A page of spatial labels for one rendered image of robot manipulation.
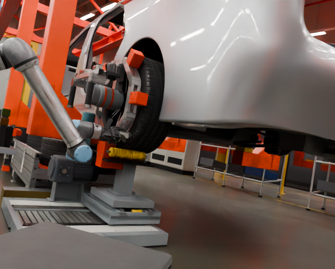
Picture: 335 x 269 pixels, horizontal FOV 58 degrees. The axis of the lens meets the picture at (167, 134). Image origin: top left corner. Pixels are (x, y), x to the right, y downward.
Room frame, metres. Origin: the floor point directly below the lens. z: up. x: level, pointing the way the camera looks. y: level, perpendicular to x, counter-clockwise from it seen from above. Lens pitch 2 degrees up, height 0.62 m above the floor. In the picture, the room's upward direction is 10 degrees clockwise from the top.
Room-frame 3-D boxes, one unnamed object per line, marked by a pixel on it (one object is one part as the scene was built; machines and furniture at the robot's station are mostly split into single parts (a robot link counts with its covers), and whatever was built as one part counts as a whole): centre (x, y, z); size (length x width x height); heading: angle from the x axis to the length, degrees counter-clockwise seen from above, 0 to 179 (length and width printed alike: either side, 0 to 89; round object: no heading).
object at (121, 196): (2.10, 0.24, 0.32); 0.40 x 0.30 x 0.28; 34
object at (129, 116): (2.01, 0.38, 0.85); 0.54 x 0.07 x 0.54; 34
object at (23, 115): (4.04, 1.74, 0.69); 0.52 x 0.17 x 0.35; 124
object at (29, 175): (3.53, 1.29, 0.13); 2.47 x 0.85 x 0.27; 34
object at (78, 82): (2.03, 0.65, 0.93); 0.09 x 0.05 x 0.05; 124
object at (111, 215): (2.10, 0.24, 0.13); 0.50 x 0.36 x 0.10; 34
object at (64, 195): (2.24, 0.59, 0.26); 0.42 x 0.18 x 0.35; 124
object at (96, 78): (1.75, 0.46, 0.93); 0.09 x 0.05 x 0.05; 124
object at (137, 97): (1.75, 0.20, 0.85); 0.09 x 0.08 x 0.07; 34
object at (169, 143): (5.19, 0.03, 0.69); 0.52 x 0.17 x 0.35; 124
